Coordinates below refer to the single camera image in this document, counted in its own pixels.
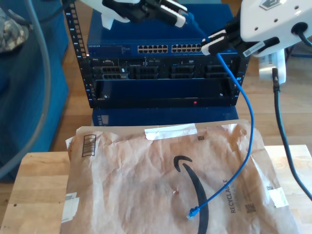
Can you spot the blue network switch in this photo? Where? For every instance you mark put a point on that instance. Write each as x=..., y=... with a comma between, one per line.
x=146, y=34

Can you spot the blue equipment chassis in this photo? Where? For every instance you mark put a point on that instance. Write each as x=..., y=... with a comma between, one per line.
x=158, y=117

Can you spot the black rack server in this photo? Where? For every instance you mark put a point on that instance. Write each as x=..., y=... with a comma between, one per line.
x=146, y=70

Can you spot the camouflage cloth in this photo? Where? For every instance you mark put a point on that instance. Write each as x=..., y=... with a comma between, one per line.
x=12, y=34

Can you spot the dark blue sofa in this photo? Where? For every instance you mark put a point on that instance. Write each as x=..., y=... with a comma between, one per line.
x=24, y=97

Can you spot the black server rack frame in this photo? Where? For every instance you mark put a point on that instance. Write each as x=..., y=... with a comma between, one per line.
x=74, y=36

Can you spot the brown paper mailing envelope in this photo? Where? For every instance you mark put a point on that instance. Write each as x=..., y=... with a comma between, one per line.
x=122, y=190

